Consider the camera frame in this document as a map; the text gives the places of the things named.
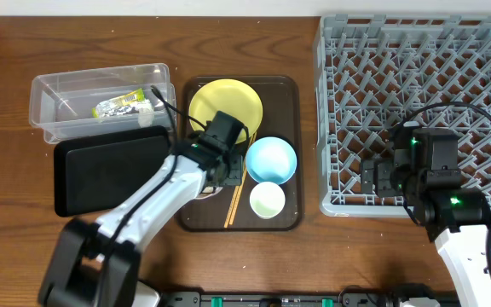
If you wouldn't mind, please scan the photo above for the green snack wrapper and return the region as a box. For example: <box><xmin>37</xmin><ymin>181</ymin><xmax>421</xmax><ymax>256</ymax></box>
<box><xmin>92</xmin><ymin>89</ymin><xmax>154</xmax><ymax>118</ymax></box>

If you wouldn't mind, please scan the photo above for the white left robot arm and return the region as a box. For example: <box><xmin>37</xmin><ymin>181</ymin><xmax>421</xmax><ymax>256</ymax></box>
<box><xmin>38</xmin><ymin>132</ymin><xmax>242</xmax><ymax>306</ymax></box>

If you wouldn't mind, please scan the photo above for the grey dishwasher rack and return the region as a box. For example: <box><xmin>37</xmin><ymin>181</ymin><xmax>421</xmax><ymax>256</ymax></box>
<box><xmin>313</xmin><ymin>14</ymin><xmax>491</xmax><ymax>217</ymax></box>

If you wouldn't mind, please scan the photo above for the white bowl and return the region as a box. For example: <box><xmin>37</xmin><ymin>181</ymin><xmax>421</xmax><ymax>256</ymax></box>
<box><xmin>196</xmin><ymin>187</ymin><xmax>222</xmax><ymax>200</ymax></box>

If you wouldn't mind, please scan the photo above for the black waste tray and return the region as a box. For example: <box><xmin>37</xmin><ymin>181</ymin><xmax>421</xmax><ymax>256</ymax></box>
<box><xmin>54</xmin><ymin>126</ymin><xmax>170</xmax><ymax>217</ymax></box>

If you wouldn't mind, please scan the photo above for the yellow plate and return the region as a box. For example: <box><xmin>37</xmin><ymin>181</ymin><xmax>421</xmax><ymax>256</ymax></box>
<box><xmin>188</xmin><ymin>78</ymin><xmax>263</xmax><ymax>136</ymax></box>

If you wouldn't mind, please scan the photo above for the light blue bowl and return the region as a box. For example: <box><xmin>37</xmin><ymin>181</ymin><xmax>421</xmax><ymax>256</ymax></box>
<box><xmin>245</xmin><ymin>136</ymin><xmax>297</xmax><ymax>185</ymax></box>

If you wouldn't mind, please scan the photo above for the wooden chopstick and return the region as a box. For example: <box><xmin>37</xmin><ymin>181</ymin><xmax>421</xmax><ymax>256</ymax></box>
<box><xmin>223</xmin><ymin>131</ymin><xmax>256</xmax><ymax>229</ymax></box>
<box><xmin>227</xmin><ymin>132</ymin><xmax>258</xmax><ymax>227</ymax></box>

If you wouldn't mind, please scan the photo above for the clear plastic waste bin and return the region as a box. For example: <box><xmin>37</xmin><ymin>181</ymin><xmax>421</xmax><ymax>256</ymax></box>
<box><xmin>29</xmin><ymin>63</ymin><xmax>176</xmax><ymax>144</ymax></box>

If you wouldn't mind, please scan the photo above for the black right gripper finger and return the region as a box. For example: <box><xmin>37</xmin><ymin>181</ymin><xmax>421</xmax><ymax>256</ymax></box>
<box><xmin>360</xmin><ymin>159</ymin><xmax>376</xmax><ymax>193</ymax></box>
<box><xmin>376</xmin><ymin>159</ymin><xmax>396</xmax><ymax>195</ymax></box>

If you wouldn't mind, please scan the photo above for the dark brown serving tray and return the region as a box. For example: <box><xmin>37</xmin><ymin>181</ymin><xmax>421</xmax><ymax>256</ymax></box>
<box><xmin>176</xmin><ymin>76</ymin><xmax>303</xmax><ymax>232</ymax></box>

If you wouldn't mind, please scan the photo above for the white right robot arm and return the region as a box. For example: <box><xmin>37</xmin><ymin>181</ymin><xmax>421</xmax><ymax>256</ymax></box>
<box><xmin>361</xmin><ymin>122</ymin><xmax>491</xmax><ymax>306</ymax></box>

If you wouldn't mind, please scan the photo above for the small white cup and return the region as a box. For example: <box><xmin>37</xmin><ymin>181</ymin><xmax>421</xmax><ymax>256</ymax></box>
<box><xmin>249</xmin><ymin>182</ymin><xmax>286</xmax><ymax>219</ymax></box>

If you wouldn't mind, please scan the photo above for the white tissue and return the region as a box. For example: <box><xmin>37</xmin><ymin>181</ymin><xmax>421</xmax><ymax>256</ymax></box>
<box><xmin>136</xmin><ymin>99</ymin><xmax>154</xmax><ymax>128</ymax></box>

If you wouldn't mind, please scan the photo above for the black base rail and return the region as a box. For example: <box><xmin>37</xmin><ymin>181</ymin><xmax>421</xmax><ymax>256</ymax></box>
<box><xmin>159</xmin><ymin>283</ymin><xmax>461</xmax><ymax>307</ymax></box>

